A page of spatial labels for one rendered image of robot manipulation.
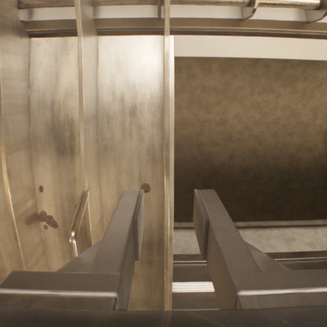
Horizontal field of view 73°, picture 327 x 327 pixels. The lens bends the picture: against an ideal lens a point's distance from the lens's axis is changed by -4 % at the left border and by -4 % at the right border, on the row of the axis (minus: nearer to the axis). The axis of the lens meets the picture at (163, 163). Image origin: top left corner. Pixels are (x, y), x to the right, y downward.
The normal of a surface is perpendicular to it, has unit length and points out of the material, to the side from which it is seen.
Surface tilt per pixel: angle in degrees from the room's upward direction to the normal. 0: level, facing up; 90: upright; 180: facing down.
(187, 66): 36
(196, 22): 25
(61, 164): 6
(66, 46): 16
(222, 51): 0
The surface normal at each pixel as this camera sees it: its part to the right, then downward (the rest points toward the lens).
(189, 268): 0.00, -0.94
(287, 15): 0.00, -0.19
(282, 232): 0.00, -0.79
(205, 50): 0.00, 0.26
